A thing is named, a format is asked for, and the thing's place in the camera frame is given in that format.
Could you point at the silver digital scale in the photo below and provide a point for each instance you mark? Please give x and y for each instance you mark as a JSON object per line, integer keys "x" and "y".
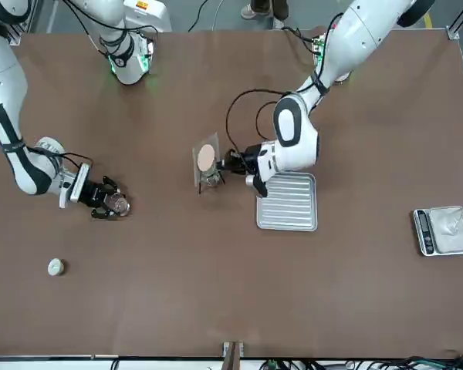
{"x": 426, "y": 235}

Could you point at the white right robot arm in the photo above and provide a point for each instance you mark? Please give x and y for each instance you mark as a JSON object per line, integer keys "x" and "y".
{"x": 4, "y": 77}

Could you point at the glass alcohol lamp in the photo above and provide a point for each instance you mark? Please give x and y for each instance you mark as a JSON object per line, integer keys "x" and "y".
{"x": 211, "y": 180}

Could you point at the small glass beaker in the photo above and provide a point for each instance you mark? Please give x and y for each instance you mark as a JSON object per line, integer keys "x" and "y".
{"x": 119, "y": 204}

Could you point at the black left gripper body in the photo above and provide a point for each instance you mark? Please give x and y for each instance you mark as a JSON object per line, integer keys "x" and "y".
{"x": 241, "y": 162}

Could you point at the aluminium frame post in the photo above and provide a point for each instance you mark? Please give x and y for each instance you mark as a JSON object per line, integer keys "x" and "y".
{"x": 457, "y": 23}
{"x": 21, "y": 23}
{"x": 233, "y": 354}

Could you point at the ribbed metal tray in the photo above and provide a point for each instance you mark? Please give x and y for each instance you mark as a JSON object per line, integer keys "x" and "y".
{"x": 289, "y": 208}

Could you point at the person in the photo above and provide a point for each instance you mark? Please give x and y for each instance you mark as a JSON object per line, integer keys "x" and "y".
{"x": 260, "y": 7}

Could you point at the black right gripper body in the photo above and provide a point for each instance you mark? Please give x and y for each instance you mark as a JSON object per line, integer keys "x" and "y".
{"x": 94, "y": 194}

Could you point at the white lamp cap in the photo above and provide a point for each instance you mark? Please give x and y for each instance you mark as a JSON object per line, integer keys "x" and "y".
{"x": 56, "y": 266}

